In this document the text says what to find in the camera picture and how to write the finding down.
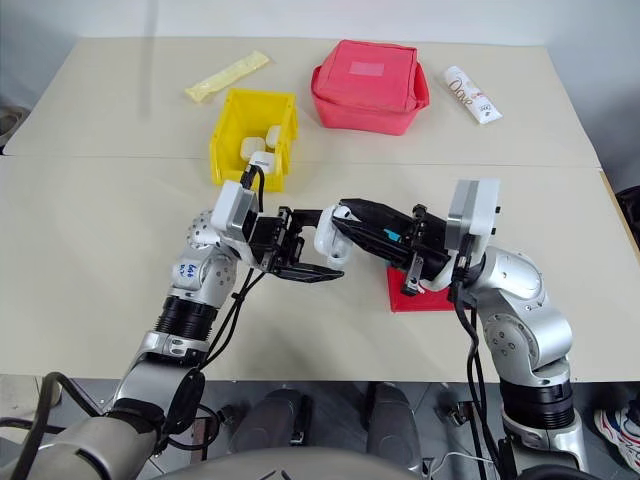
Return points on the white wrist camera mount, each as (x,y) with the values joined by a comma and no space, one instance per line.
(232,212)
(475,210)

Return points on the white earbud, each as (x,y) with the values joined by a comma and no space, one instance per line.
(342,212)

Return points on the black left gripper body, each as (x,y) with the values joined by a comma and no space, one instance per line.
(272,240)

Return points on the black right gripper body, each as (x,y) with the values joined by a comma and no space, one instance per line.
(431,240)

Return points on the white Dove tube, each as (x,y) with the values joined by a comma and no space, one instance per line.
(472,95)

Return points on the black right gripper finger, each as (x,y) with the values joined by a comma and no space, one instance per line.
(380,245)
(380,214)

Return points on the grey round object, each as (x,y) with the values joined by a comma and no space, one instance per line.
(9,125)

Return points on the pale yellow sachet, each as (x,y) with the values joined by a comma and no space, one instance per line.
(225,77)

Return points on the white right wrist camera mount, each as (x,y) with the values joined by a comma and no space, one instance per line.
(475,210)

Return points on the red square mat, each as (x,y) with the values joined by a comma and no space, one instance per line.
(425,301)

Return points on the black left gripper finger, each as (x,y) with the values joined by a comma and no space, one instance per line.
(310,217)
(310,274)

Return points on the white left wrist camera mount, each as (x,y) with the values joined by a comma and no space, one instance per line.
(232,212)

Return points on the dark rounded shape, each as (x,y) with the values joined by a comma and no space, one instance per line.
(397,425)
(272,420)

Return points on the dark object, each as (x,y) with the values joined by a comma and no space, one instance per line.
(630,212)

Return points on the pink fabric bag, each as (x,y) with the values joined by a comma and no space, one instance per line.
(365,85)

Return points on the white sneaker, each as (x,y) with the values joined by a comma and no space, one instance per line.
(620,435)

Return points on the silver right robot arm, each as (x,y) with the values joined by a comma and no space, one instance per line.
(525,310)

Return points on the white earbud case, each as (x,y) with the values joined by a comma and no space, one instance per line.
(274,135)
(251,146)
(327,239)

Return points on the grey robot torso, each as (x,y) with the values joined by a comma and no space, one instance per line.
(280,465)

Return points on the yellow plastic bin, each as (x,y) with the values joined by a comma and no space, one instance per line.
(230,135)

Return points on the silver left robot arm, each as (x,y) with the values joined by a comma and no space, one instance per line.
(197,280)

